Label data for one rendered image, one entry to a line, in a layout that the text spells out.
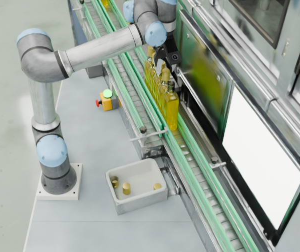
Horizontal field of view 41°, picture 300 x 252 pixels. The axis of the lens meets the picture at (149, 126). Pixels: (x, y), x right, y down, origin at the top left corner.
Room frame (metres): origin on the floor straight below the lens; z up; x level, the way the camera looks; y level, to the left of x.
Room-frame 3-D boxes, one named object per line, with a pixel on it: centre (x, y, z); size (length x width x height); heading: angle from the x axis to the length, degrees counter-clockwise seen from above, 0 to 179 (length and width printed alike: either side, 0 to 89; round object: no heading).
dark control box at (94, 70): (1.75, 0.31, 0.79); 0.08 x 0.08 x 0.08; 20
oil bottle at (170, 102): (1.22, -0.09, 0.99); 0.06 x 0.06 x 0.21; 21
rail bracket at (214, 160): (0.94, -0.27, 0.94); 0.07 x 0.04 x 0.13; 110
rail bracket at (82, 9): (2.08, 0.41, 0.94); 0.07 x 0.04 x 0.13; 110
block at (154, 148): (1.11, -0.01, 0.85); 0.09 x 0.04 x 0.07; 110
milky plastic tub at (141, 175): (0.96, 0.06, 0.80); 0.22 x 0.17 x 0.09; 110
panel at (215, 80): (1.06, -0.29, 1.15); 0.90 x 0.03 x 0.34; 20
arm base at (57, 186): (0.99, 0.39, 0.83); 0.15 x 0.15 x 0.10
